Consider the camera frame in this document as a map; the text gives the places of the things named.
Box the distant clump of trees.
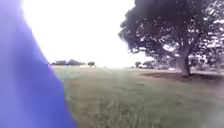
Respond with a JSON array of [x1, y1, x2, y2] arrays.
[[50, 59, 97, 67]]

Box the distant row of trees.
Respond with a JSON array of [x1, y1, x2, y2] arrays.
[[134, 59, 178, 70]]

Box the large spreading tree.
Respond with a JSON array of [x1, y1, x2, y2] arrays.
[[117, 0, 224, 78]]

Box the blue sheet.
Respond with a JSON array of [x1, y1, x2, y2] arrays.
[[0, 0, 78, 128]]

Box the green grass field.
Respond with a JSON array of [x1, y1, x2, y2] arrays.
[[51, 65, 224, 128]]

